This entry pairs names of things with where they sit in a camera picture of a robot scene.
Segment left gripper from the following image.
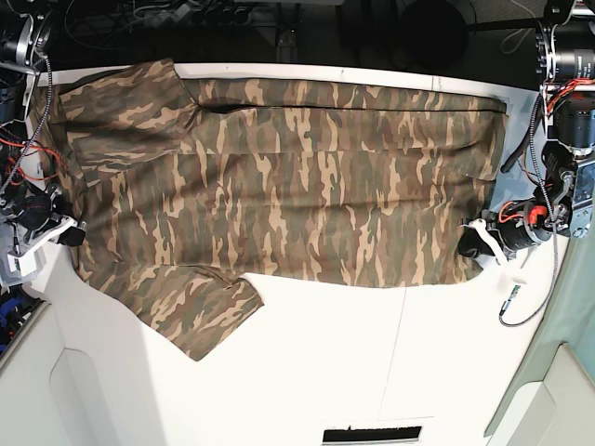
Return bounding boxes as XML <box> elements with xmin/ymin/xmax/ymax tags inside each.
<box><xmin>457</xmin><ymin>199</ymin><xmax>558</xmax><ymax>260</ymax></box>

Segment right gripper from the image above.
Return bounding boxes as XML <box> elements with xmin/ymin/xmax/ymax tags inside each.
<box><xmin>1</xmin><ymin>185</ymin><xmax>86</xmax><ymax>255</ymax></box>

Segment camouflage t-shirt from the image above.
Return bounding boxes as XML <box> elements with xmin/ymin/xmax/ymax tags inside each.
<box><xmin>45</xmin><ymin>59</ymin><xmax>507</xmax><ymax>360</ymax></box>

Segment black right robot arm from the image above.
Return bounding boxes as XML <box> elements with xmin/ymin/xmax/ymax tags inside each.
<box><xmin>1</xmin><ymin>1</ymin><xmax>86</xmax><ymax>249</ymax></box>

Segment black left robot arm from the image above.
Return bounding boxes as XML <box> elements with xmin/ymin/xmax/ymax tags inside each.
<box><xmin>457</xmin><ymin>1</ymin><xmax>594</xmax><ymax>258</ymax></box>

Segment clear plastic screw box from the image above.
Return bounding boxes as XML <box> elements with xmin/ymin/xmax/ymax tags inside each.
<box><xmin>0</xmin><ymin>264</ymin><xmax>27</xmax><ymax>289</ymax></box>

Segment grey tray with blue items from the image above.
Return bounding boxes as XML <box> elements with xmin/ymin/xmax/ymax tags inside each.
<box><xmin>1</xmin><ymin>285</ymin><xmax>50</xmax><ymax>369</ymax></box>

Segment white slotted table vent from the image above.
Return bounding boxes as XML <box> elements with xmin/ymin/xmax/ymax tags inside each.
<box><xmin>322</xmin><ymin>426</ymin><xmax>422</xmax><ymax>445</ymax></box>

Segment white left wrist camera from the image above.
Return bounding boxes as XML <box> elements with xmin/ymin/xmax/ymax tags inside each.
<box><xmin>496</xmin><ymin>274</ymin><xmax>527</xmax><ymax>298</ymax></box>

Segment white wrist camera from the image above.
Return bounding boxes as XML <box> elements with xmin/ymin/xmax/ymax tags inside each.
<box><xmin>7</xmin><ymin>251</ymin><xmax>38</xmax><ymax>276</ymax></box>
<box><xmin>496</xmin><ymin>274</ymin><xmax>527</xmax><ymax>298</ymax></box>

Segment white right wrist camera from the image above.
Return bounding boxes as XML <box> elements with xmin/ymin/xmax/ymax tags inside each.
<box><xmin>7</xmin><ymin>251</ymin><xmax>38</xmax><ymax>276</ymax></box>

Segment grey floor cable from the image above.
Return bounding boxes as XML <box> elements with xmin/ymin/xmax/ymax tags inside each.
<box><xmin>499</xmin><ymin>27</ymin><xmax>536</xmax><ymax>55</ymax></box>

